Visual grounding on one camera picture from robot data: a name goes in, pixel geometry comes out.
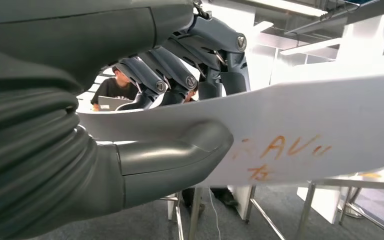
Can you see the grey laptop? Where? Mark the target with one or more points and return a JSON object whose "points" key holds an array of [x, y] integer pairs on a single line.
{"points": [[110, 103]]}

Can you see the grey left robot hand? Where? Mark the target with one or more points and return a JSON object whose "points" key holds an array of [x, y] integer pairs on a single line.
{"points": [[79, 33]]}

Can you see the person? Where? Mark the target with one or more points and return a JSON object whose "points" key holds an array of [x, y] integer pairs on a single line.
{"points": [[112, 91]]}

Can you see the steel workbench yellow tape rectangles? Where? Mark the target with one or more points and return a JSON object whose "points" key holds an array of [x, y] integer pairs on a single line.
{"points": [[344, 184]]}

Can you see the white ceiling light bar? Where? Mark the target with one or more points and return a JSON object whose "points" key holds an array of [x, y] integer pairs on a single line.
{"points": [[311, 46], [288, 6]]}

